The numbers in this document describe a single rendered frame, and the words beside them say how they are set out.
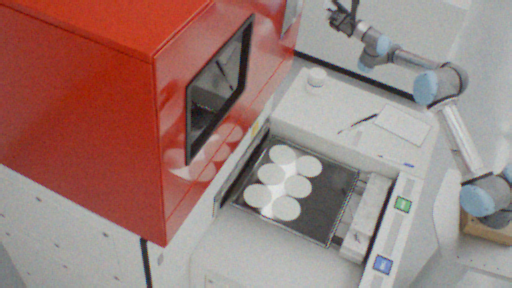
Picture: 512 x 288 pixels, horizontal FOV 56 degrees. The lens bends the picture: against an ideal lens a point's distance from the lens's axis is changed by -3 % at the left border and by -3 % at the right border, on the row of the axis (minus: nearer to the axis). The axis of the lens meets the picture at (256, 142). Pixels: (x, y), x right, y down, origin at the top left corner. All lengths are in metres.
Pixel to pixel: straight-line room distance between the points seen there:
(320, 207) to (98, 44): 1.12
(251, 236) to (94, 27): 1.08
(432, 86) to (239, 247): 0.86
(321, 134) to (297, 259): 0.48
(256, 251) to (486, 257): 0.84
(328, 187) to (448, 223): 0.49
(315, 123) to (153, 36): 1.19
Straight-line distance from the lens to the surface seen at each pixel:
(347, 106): 2.03
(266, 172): 1.81
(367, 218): 1.81
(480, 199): 1.76
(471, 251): 1.97
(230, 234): 1.74
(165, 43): 0.82
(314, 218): 1.73
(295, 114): 1.94
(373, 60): 2.11
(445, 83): 1.83
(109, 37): 0.83
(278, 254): 1.72
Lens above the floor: 2.31
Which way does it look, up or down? 48 degrees down
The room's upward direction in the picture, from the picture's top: 9 degrees clockwise
